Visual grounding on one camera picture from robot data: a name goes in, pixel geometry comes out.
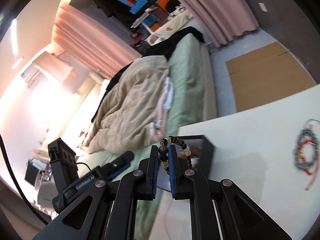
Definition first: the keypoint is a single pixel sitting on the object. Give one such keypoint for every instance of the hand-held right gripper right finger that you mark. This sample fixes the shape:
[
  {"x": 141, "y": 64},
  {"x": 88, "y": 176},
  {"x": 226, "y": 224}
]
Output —
[{"x": 175, "y": 180}]

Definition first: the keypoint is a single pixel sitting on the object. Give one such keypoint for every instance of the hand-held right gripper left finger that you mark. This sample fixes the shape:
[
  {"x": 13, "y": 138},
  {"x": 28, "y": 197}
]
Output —
[{"x": 151, "y": 177}]

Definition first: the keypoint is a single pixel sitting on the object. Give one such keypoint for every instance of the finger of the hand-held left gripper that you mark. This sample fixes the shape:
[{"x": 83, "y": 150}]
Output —
[{"x": 122, "y": 163}]

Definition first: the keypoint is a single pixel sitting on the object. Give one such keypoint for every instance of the black gift box white inside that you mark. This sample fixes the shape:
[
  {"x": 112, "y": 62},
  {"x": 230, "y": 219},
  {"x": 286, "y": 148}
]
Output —
[{"x": 208, "y": 155}]

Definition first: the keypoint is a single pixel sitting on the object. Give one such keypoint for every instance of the black monitor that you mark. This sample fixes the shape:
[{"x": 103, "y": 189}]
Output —
[{"x": 31, "y": 175}]

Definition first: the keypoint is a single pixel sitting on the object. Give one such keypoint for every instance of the beige blanket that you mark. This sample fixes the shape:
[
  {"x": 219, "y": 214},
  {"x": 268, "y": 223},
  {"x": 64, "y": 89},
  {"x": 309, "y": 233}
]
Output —
[{"x": 130, "y": 105}]

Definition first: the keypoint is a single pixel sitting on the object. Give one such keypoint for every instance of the white pink cloth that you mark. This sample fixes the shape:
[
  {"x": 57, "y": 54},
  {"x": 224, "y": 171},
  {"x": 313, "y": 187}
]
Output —
[{"x": 167, "y": 95}]

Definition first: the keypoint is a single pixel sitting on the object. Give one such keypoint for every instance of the white pillow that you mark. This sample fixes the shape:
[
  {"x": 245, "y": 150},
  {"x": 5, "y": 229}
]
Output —
[{"x": 106, "y": 83}]

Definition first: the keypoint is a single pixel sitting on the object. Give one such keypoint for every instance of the white air conditioner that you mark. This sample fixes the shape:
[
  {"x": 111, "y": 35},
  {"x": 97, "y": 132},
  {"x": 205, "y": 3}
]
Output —
[{"x": 30, "y": 77}]

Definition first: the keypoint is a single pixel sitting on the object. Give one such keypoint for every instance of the green bed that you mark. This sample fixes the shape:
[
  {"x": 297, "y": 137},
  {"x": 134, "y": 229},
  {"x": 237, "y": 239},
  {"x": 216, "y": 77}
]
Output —
[{"x": 187, "y": 80}]

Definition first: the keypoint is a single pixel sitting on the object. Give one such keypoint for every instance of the ceiling light strip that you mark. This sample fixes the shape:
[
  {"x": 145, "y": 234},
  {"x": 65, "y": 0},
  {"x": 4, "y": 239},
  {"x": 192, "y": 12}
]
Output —
[
  {"x": 17, "y": 62},
  {"x": 14, "y": 35}
]

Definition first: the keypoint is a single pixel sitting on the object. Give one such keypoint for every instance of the pink curtain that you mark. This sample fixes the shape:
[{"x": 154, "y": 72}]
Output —
[
  {"x": 212, "y": 10},
  {"x": 87, "y": 42}
]

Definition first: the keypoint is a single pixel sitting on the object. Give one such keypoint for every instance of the dark clothes pile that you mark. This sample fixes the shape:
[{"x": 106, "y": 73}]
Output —
[{"x": 136, "y": 37}]

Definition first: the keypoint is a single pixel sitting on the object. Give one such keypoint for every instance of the flat cardboard sheet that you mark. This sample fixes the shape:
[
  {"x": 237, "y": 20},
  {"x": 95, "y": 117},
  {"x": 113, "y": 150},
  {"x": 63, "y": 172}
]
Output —
[{"x": 262, "y": 75}]

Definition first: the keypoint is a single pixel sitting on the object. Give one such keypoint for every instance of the floral bedding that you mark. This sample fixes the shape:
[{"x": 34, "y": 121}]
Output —
[{"x": 170, "y": 27}]

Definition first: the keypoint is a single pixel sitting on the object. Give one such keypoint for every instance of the black hanging clothes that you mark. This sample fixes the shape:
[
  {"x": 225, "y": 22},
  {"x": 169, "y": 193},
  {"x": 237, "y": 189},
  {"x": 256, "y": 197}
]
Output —
[{"x": 112, "y": 7}]

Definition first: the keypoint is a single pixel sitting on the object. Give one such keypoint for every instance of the white rack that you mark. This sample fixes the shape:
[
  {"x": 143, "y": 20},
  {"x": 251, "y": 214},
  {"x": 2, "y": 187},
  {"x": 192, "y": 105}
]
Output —
[{"x": 152, "y": 10}]

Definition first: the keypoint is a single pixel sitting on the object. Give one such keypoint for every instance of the black white plush toy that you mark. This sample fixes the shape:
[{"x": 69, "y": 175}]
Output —
[{"x": 177, "y": 10}]

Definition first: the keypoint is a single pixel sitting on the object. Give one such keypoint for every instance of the orange black panel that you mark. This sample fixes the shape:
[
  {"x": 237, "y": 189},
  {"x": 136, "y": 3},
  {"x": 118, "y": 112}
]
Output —
[{"x": 166, "y": 0}]

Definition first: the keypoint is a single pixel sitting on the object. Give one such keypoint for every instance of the white wall outlet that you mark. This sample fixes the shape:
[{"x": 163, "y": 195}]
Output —
[{"x": 263, "y": 7}]

